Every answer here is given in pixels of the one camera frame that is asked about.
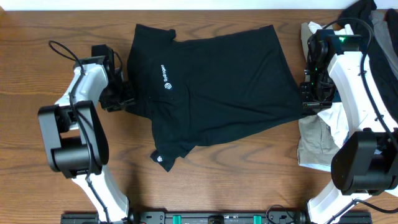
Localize khaki shorts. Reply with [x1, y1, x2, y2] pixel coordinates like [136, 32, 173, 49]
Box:
[297, 22, 341, 172]

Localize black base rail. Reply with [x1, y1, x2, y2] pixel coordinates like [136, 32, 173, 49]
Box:
[60, 211, 373, 224]

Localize black polo shirt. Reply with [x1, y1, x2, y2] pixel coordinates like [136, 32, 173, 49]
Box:
[127, 25, 305, 170]

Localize grey garment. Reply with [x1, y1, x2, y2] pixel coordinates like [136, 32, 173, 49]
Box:
[370, 11, 397, 78]

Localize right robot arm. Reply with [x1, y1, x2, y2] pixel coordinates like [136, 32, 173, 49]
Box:
[300, 29, 397, 223]

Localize black garment with striped band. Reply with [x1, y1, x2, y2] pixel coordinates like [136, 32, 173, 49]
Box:
[339, 0, 397, 120]

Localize white shirt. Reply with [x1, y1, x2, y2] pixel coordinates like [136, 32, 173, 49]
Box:
[308, 22, 354, 148]

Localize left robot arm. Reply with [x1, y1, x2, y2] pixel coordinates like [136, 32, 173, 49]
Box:
[38, 44, 135, 223]

